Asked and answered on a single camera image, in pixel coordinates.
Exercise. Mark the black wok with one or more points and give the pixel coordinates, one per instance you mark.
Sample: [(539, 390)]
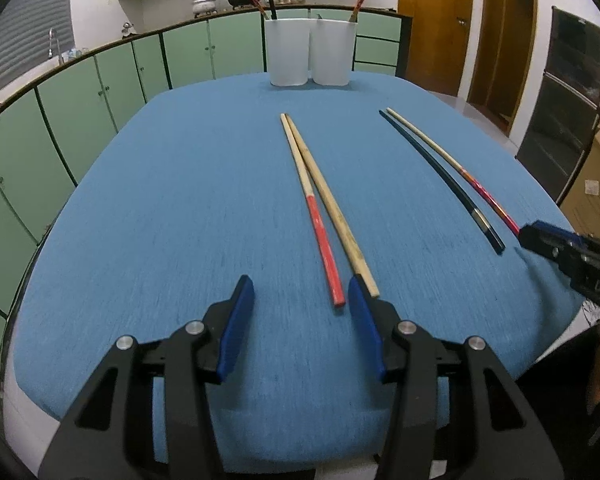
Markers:
[(240, 0)]

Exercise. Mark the cardboard box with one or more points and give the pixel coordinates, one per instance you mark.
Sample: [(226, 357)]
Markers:
[(595, 185)]

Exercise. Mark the plain bamboo chopstick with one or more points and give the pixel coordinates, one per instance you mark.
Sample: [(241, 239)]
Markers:
[(335, 215)]

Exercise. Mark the grey window blind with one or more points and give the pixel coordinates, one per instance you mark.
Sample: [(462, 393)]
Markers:
[(25, 25)]

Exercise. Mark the wooden door frame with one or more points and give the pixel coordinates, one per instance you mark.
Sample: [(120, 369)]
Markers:
[(525, 40)]

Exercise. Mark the black glass-front cabinet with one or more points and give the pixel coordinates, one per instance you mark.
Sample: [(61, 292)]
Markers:
[(565, 110)]

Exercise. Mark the chrome kitchen faucet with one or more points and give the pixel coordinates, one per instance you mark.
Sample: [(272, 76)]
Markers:
[(54, 45)]

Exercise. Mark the blue tablecloth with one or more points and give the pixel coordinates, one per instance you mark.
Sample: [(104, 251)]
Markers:
[(180, 200)]

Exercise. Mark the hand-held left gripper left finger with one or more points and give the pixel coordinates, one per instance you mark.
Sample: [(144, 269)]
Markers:
[(237, 330)]

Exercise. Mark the green base cabinets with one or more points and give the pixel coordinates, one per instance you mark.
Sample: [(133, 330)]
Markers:
[(70, 125)]

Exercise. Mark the white cooking pot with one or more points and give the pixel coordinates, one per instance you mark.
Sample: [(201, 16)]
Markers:
[(205, 4)]

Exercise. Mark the closed wooden door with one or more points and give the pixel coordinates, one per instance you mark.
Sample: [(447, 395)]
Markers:
[(435, 25)]

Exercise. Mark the white twin utensil holder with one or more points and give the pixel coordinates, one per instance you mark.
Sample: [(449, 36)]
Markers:
[(290, 55)]

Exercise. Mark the beige chopstick solid red end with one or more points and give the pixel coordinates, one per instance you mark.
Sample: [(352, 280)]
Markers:
[(324, 250)]

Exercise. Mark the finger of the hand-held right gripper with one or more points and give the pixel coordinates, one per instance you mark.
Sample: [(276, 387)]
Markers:
[(542, 242), (562, 231)]

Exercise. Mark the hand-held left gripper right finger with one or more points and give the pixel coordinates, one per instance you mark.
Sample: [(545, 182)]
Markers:
[(365, 325)]

